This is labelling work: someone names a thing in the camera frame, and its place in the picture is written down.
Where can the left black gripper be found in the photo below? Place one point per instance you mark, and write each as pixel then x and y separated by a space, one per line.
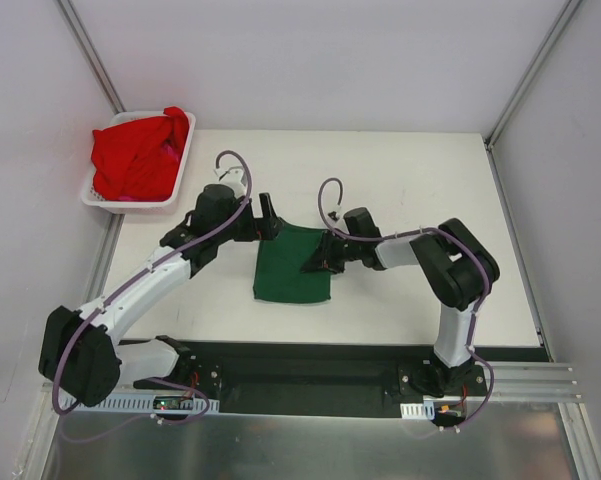
pixel 259 226

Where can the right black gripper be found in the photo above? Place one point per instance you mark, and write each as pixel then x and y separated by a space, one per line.
pixel 331 252

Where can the green t shirt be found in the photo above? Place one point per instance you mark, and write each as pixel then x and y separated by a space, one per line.
pixel 278 274

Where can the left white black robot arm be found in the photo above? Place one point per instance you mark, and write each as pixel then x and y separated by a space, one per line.
pixel 82 353

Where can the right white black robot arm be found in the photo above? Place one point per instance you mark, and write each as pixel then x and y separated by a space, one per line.
pixel 457 267

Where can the red t shirt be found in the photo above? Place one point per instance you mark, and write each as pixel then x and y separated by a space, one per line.
pixel 139 160

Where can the white plastic basket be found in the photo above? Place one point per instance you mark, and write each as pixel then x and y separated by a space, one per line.
pixel 90 197

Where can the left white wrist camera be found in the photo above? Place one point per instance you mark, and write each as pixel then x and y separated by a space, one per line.
pixel 235 178

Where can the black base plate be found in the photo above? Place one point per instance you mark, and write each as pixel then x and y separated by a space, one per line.
pixel 359 381

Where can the right slotted cable duct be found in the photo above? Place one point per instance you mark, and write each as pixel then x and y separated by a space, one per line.
pixel 418 411

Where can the slotted cable duct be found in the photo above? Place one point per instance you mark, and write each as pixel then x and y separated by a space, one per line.
pixel 418 411
pixel 153 403

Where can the aluminium rail beam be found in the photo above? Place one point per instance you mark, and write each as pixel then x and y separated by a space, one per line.
pixel 535 382

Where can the left slotted cable duct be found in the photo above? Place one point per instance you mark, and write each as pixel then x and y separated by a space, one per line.
pixel 153 403

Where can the left aluminium frame post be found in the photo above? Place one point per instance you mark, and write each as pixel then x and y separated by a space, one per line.
pixel 89 51

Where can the aluminium frame post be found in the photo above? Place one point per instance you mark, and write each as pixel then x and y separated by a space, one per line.
pixel 89 51
pixel 558 27

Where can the right aluminium frame post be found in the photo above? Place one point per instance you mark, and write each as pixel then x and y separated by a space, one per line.
pixel 558 27

